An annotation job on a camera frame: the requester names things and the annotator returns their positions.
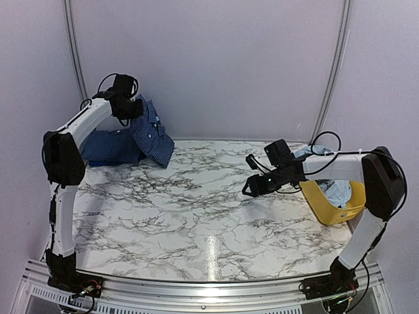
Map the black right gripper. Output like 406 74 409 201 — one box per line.
242 165 292 197

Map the blue plaid button shirt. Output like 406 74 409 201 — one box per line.
130 94 175 168

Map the light blue garment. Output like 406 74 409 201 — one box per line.
293 145 352 209

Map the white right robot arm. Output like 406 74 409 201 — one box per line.
242 139 407 293

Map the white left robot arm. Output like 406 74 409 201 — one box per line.
41 73 143 291

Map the yellow plastic laundry basket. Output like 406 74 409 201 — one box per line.
300 180 366 225

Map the folded dark blue t-shirt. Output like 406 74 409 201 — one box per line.
81 129 147 165

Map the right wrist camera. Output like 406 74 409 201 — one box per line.
246 154 259 170

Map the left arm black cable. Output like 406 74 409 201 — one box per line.
80 73 140 128

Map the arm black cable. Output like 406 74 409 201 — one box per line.
80 73 140 128
255 130 409 223

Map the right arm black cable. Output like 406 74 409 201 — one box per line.
255 130 409 223

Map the left aluminium wall post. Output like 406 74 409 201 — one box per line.
62 0 88 99

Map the aluminium wall post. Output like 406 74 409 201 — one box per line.
310 0 353 144
62 0 88 99

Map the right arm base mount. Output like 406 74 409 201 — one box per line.
299 275 359 300

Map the aluminium front rail frame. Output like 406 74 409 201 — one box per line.
10 260 394 313

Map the right aluminium wall post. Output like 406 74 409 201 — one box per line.
310 0 353 144

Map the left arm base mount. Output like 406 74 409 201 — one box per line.
47 273 104 298

